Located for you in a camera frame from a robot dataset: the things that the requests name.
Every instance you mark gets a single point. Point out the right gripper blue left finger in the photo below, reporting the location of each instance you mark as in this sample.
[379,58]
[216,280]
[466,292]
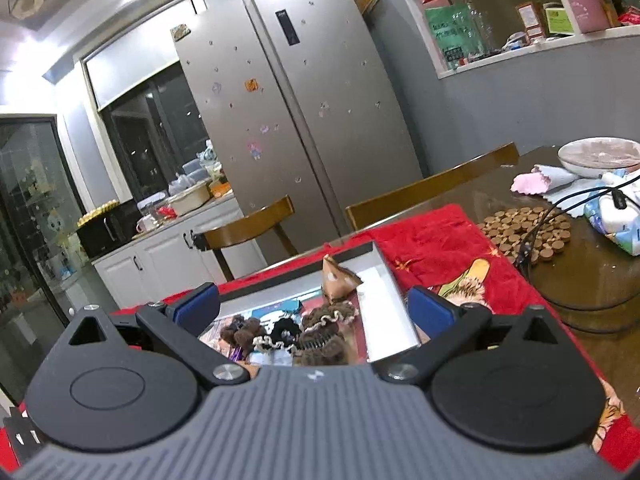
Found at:
[195,310]

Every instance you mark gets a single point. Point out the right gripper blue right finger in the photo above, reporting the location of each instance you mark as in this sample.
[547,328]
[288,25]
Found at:
[430,313]

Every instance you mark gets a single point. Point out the brown fuzzy hair claw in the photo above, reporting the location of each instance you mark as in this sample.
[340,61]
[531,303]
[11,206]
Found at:
[241,332]
[327,351]

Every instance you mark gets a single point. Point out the black white crochet scrunchie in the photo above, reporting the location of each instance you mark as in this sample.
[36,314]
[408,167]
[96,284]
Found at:
[283,336]

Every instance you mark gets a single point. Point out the purple tube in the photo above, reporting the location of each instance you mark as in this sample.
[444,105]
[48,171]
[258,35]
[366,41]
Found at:
[237,354]

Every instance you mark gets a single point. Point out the light blue crochet scrunchie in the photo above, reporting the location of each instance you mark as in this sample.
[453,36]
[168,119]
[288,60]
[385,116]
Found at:
[278,357]

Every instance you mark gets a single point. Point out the white kitchen cabinet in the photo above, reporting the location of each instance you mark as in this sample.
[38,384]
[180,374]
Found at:
[165,261]

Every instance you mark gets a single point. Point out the red teddy bear blanket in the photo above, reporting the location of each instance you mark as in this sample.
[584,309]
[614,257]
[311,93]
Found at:
[433,249]

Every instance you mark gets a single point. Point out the colourful textbook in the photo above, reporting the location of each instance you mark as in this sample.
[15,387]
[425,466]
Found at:
[352,333]

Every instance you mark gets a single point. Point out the black shallow cardboard box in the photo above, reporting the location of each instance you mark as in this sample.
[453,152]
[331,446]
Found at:
[386,323]

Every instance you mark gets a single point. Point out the white mug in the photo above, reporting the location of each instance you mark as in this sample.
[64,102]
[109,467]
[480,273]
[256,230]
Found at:
[146,223]

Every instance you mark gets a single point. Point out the beige plastic basin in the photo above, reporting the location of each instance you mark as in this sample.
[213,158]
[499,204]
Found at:
[190,199]

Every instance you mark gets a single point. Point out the wooden bead trivet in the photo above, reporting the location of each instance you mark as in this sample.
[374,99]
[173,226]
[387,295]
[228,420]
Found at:
[528,235]

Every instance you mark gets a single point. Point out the black microwave oven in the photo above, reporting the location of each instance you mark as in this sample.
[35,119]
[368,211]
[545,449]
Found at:
[109,228]

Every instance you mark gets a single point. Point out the left wooden chair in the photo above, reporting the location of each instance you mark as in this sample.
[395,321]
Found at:
[269,218]

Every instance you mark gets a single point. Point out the wooden chair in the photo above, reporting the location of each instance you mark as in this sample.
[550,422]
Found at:
[363,214]
[269,218]

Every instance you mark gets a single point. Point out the right wooden chair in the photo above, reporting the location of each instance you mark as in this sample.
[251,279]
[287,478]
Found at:
[363,214]

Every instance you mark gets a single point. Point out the pink cloth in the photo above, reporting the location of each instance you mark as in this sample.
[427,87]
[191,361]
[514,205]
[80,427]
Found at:
[542,179]

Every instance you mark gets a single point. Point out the white plate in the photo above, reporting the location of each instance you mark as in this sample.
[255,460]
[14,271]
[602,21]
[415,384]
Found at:
[592,157]

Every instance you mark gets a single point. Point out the silver double door refrigerator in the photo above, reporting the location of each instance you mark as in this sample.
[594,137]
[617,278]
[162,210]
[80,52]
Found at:
[298,104]

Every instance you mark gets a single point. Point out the green box on shelf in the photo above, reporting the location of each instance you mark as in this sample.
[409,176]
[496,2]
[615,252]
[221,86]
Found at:
[456,34]

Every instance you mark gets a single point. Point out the pink thermos bottle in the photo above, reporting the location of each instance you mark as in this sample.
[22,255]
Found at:
[590,15]

